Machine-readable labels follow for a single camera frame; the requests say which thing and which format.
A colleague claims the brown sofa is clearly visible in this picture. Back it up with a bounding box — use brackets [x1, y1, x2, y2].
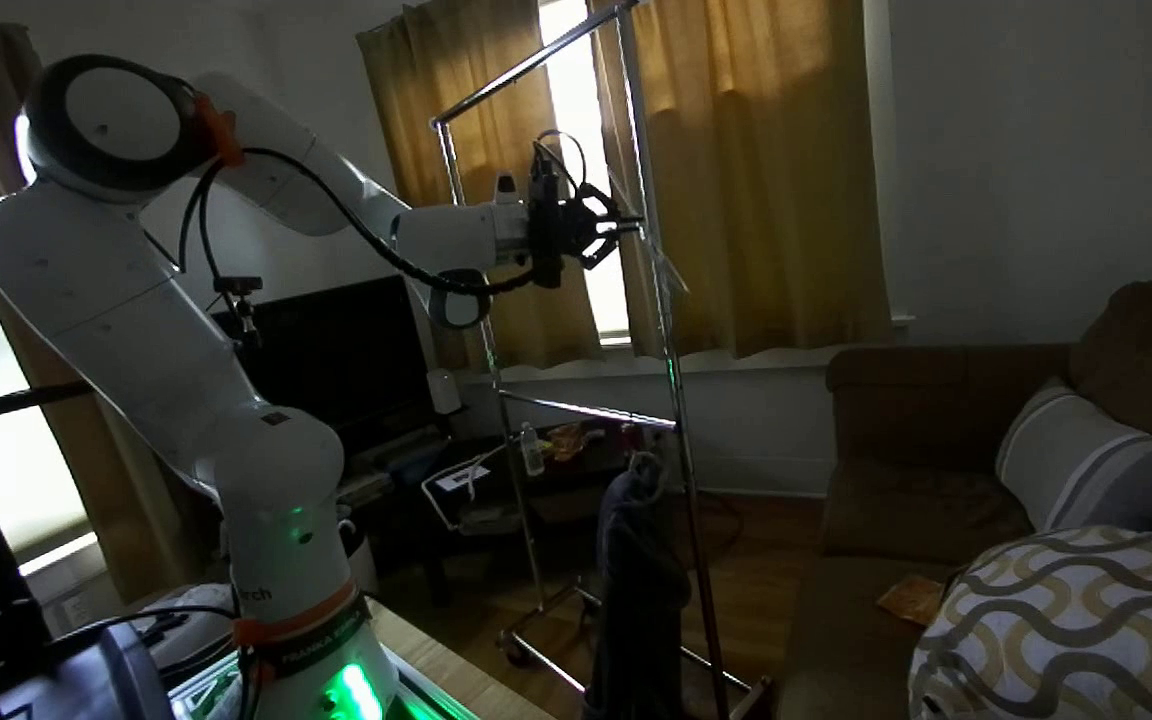
[771, 276, 1152, 720]

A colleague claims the small white box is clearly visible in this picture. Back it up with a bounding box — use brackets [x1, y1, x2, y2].
[423, 370, 470, 419]

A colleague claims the black television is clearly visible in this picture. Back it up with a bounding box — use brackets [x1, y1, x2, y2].
[245, 271, 442, 464]

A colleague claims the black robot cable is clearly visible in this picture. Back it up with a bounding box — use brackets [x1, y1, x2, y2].
[174, 124, 539, 333]

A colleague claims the orange flat packet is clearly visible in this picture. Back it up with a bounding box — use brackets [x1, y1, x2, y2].
[873, 571, 949, 631]

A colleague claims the white framed device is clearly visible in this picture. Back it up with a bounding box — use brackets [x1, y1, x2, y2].
[416, 446, 515, 535]

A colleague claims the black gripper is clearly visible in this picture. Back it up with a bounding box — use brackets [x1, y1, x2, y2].
[523, 137, 646, 292]

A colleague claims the chrome garment rack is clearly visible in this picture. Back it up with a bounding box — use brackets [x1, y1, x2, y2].
[428, 0, 768, 706]

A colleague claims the wavy pattern pillow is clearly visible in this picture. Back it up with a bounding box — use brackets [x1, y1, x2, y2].
[909, 522, 1152, 720]

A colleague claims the grey striped pillow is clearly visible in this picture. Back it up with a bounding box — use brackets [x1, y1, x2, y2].
[993, 375, 1152, 541]

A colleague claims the white window sill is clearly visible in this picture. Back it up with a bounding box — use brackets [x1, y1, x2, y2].
[673, 312, 920, 381]

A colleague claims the black low table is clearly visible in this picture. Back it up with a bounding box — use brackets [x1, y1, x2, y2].
[332, 438, 610, 618]

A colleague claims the wide mustard curtain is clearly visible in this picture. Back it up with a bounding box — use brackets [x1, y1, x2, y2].
[590, 0, 898, 362]

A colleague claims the brown curtain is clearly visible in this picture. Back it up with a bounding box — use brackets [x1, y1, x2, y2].
[0, 14, 227, 611]

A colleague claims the black camera on tripod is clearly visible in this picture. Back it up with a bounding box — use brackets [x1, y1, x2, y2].
[210, 271, 267, 346]

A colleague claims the narrow mustard curtain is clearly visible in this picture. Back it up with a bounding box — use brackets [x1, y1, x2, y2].
[356, 0, 604, 375]

